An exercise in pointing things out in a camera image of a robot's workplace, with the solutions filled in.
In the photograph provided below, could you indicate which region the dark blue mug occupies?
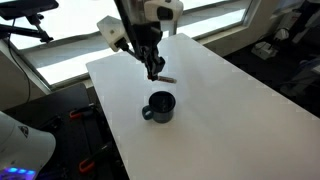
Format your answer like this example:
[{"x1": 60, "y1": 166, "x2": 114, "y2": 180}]
[{"x1": 141, "y1": 90, "x2": 177, "y2": 125}]

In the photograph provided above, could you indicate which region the black side table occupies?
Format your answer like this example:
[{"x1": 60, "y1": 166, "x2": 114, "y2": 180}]
[{"x1": 0, "y1": 82, "x2": 130, "y2": 180}]

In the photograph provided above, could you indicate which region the grey chair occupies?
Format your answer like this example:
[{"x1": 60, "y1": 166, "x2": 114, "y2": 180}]
[{"x1": 279, "y1": 56, "x2": 320, "y2": 98}]

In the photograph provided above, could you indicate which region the black camera on stand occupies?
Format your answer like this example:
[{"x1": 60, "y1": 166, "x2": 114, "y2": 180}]
[{"x1": 0, "y1": 0, "x2": 60, "y2": 21}]

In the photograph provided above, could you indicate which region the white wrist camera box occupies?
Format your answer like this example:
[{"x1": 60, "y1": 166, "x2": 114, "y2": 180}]
[{"x1": 96, "y1": 15, "x2": 130, "y2": 53}]

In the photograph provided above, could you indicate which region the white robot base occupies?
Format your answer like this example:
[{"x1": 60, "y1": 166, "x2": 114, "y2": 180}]
[{"x1": 0, "y1": 111, "x2": 57, "y2": 180}]

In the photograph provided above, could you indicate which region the white device on floor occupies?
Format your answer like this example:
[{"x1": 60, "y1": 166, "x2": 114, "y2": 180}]
[{"x1": 251, "y1": 41, "x2": 279, "y2": 61}]

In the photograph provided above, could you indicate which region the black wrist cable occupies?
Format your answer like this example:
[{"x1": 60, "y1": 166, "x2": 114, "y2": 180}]
[{"x1": 114, "y1": 0, "x2": 147, "y2": 63}]

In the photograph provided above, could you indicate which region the red marker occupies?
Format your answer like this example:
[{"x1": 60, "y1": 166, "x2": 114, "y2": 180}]
[{"x1": 147, "y1": 75, "x2": 178, "y2": 84}]

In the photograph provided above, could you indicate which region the black hanging cable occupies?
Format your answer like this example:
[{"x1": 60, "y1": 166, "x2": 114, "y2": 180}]
[{"x1": 7, "y1": 19, "x2": 32, "y2": 105}]

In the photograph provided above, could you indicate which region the orange-handled black clamp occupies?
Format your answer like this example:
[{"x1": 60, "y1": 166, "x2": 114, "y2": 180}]
[
  {"x1": 78, "y1": 141, "x2": 116, "y2": 174},
  {"x1": 69, "y1": 104, "x2": 98, "y2": 121}
]

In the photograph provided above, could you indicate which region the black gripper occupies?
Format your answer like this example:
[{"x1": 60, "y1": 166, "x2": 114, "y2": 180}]
[{"x1": 131, "y1": 20, "x2": 167, "y2": 82}]

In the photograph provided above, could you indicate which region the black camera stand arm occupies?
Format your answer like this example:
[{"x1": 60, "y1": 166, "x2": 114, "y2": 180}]
[{"x1": 0, "y1": 14, "x2": 55, "y2": 44}]

